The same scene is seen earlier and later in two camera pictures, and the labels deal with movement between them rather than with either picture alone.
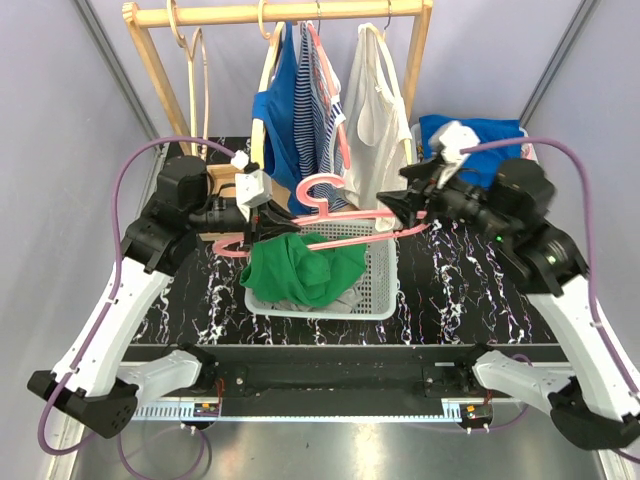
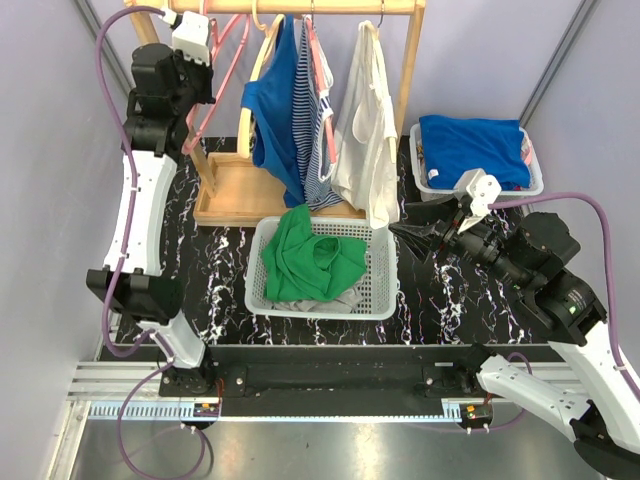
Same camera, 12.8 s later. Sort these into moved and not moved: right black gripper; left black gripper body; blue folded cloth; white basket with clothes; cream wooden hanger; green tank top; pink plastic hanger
Moved: right black gripper; pink plastic hanger; left black gripper body; cream wooden hanger; green tank top
Not moved: blue folded cloth; white basket with clothes
